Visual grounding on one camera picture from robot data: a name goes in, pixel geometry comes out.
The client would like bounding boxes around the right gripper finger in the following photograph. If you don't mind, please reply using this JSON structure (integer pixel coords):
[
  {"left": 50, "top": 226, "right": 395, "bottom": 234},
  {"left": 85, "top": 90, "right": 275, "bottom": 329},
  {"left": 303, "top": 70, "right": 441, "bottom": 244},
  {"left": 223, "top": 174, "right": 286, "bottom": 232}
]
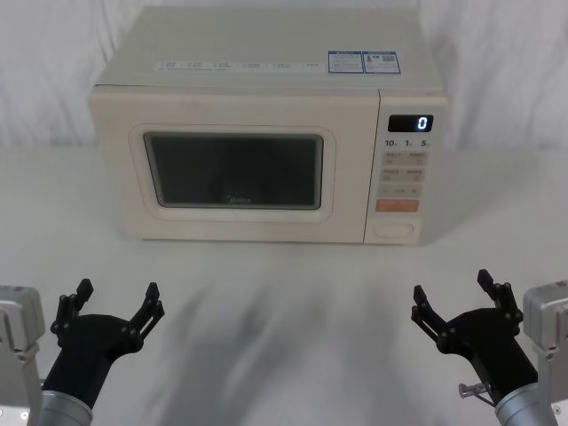
[
  {"left": 476, "top": 268, "right": 525, "bottom": 339},
  {"left": 411, "top": 284, "right": 454, "bottom": 355}
]

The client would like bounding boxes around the thin cable with silver plug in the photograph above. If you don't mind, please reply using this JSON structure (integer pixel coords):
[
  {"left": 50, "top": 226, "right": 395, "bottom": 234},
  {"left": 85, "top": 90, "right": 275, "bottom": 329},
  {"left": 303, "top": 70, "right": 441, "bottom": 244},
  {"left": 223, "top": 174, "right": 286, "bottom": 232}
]
[{"left": 456, "top": 382, "right": 499, "bottom": 407}]

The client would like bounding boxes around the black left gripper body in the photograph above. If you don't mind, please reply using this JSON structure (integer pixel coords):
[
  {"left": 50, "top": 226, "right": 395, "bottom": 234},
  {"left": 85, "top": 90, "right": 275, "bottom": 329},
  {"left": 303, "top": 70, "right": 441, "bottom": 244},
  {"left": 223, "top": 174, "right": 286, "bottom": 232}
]
[{"left": 41, "top": 312, "right": 144, "bottom": 410}]

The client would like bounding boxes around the white table cloth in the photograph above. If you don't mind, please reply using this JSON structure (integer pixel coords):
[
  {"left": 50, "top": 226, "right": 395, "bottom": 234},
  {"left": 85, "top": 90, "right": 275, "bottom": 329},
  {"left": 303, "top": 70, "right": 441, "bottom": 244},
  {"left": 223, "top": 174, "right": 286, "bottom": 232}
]
[{"left": 0, "top": 144, "right": 568, "bottom": 426}]

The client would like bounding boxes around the white curtain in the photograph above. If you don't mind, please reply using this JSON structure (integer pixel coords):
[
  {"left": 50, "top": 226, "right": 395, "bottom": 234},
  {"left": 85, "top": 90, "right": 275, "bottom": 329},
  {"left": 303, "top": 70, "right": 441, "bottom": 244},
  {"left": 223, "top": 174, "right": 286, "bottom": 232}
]
[{"left": 0, "top": 0, "right": 568, "bottom": 151}]

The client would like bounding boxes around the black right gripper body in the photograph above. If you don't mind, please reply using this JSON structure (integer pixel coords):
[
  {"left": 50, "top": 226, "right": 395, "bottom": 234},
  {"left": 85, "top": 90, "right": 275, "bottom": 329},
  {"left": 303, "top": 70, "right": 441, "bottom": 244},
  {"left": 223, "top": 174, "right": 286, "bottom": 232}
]
[{"left": 436, "top": 307, "right": 540, "bottom": 393}]

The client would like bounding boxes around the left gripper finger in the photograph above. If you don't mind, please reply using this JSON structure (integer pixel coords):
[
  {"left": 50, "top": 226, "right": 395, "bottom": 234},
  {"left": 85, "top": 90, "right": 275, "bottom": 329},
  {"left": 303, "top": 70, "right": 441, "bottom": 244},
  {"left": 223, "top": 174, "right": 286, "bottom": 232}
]
[
  {"left": 122, "top": 281, "right": 166, "bottom": 354},
  {"left": 51, "top": 278, "right": 95, "bottom": 336}
]

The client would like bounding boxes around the cream microwave oven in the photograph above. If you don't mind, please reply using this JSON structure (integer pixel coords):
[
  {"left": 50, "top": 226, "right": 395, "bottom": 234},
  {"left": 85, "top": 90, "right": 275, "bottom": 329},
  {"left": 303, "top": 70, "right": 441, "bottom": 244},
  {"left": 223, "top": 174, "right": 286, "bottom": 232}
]
[{"left": 88, "top": 6, "right": 448, "bottom": 246}]

